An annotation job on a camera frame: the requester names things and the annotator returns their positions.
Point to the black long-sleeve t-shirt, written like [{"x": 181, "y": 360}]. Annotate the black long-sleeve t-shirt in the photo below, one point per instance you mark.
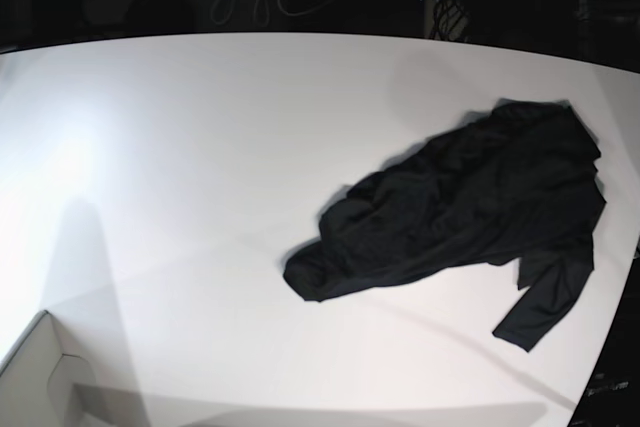
[{"x": 517, "y": 184}]

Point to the white cardboard box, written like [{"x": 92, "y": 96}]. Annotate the white cardboard box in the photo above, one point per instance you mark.
[{"x": 41, "y": 385}]

